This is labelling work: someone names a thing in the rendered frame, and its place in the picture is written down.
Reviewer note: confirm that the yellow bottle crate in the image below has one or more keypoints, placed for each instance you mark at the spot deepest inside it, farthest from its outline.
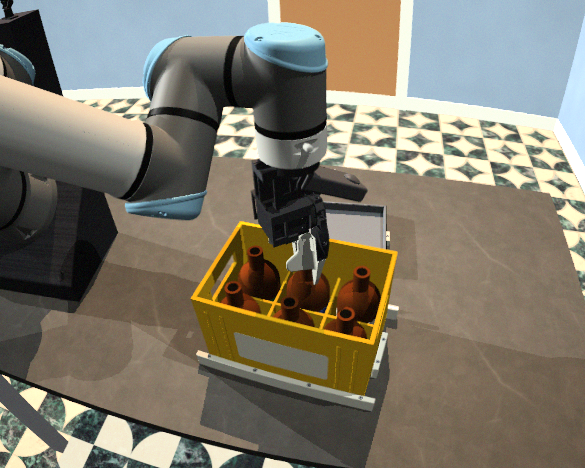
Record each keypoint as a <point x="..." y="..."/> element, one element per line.
<point x="297" y="351"/>

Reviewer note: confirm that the brown bottle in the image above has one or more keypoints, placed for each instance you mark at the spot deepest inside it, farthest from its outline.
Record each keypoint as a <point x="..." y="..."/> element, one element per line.
<point x="345" y="324"/>
<point x="310" y="297"/>
<point x="235" y="298"/>
<point x="259" y="278"/>
<point x="360" y="295"/>
<point x="291" y="312"/>

